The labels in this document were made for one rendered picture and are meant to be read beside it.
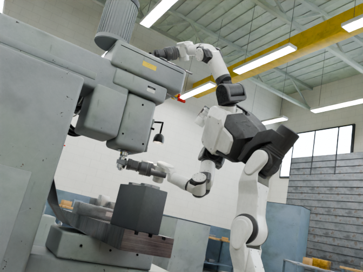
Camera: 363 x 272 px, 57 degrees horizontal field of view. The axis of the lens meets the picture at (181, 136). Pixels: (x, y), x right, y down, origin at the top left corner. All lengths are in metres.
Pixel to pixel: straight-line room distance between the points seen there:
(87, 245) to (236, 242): 0.72
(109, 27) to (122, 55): 0.19
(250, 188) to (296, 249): 5.89
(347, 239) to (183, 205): 4.28
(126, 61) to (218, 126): 0.63
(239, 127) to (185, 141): 8.03
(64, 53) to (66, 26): 7.46
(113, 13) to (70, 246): 1.29
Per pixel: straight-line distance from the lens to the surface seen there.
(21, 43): 1.88
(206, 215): 10.18
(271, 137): 1.75
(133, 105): 1.95
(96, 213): 2.03
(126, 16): 2.12
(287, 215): 7.70
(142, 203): 1.43
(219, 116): 1.85
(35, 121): 1.67
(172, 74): 2.08
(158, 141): 2.15
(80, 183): 8.61
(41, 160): 1.65
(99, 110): 1.85
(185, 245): 6.48
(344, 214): 9.86
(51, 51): 1.89
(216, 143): 1.88
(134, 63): 1.99
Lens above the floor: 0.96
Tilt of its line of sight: 15 degrees up
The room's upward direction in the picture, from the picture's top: 12 degrees clockwise
